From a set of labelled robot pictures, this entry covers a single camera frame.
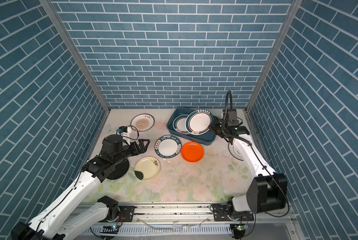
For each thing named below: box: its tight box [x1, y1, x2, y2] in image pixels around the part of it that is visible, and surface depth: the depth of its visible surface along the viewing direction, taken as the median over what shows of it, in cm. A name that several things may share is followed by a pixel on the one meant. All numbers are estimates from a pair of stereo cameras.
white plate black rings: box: [228, 138, 244, 161], surface depth 96 cm
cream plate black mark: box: [134, 156, 161, 181], surface depth 91 cm
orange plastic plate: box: [181, 141, 204, 163], surface depth 98 cm
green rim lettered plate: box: [154, 134, 182, 159], surface depth 101 cm
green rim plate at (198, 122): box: [185, 109, 214, 136], surface depth 92 cm
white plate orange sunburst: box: [130, 113, 155, 133], surface depth 114 cm
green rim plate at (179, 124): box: [172, 114, 190, 135], surface depth 114 cm
